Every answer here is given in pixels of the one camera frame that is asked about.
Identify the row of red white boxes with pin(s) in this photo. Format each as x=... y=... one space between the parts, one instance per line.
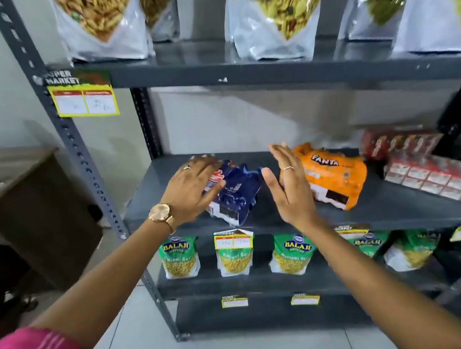
x=438 y=180

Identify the large yellow green shelf sign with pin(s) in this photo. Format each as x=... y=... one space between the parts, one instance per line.
x=82 y=95

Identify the person's right hand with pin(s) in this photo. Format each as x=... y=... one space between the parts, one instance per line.
x=294 y=198

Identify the black packet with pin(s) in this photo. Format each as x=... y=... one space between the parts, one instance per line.
x=458 y=114

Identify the blue soda can pack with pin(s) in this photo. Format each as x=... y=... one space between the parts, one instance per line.
x=240 y=191

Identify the gold wristwatch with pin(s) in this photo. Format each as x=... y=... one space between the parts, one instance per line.
x=160 y=216

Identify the yellow price label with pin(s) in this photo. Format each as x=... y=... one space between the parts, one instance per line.
x=352 y=231
x=305 y=299
x=233 y=241
x=234 y=302

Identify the brown wooden desk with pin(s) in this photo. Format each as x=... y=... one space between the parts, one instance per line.
x=33 y=199

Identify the person's left forearm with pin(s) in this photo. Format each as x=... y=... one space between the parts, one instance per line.
x=110 y=281

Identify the silver purple-top green snack bag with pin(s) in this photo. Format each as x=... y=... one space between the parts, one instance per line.
x=376 y=0

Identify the large silver orange snack bag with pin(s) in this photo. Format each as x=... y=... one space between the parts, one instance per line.
x=98 y=30

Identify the person's left hand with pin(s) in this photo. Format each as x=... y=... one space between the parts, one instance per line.
x=187 y=192

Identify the green snack packet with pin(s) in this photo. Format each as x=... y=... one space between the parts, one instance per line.
x=291 y=256
x=414 y=250
x=234 y=259
x=369 y=244
x=178 y=256

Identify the person's right thumb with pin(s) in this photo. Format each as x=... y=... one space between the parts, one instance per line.
x=271 y=180

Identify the red wrapped packet bundle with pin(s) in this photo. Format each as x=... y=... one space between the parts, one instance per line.
x=398 y=142

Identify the person's right forearm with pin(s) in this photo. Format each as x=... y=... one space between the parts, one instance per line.
x=371 y=280

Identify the grey metal shelf rack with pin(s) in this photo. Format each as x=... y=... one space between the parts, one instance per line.
x=203 y=65

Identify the person's left thumb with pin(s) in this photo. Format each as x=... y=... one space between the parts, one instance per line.
x=216 y=190

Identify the small silver orange snack bag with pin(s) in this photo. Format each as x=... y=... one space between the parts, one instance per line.
x=160 y=12

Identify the orange soda can pack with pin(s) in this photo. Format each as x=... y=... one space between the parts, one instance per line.
x=332 y=174

